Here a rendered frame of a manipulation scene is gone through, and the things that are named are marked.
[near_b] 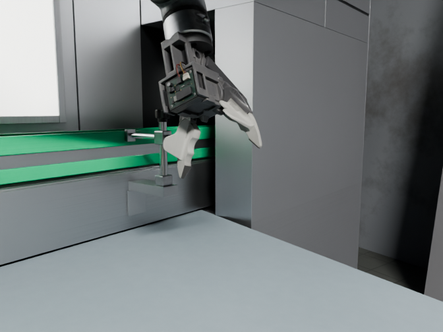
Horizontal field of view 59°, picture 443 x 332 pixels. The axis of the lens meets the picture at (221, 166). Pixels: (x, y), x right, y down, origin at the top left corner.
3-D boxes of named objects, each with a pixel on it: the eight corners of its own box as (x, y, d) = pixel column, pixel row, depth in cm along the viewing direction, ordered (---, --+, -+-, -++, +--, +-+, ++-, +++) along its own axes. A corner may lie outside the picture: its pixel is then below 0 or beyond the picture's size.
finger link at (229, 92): (235, 130, 58) (200, 100, 62) (241, 132, 59) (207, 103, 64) (252, 103, 56) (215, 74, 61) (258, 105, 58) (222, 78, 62)
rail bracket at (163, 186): (140, 210, 89) (136, 109, 86) (194, 223, 78) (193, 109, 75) (122, 214, 85) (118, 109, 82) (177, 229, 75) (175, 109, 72)
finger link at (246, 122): (240, 143, 52) (200, 107, 57) (264, 149, 56) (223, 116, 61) (254, 123, 51) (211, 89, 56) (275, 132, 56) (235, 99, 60)
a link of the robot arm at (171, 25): (184, 43, 70) (220, 20, 65) (188, 66, 69) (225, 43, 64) (153, 26, 64) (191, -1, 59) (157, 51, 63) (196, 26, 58)
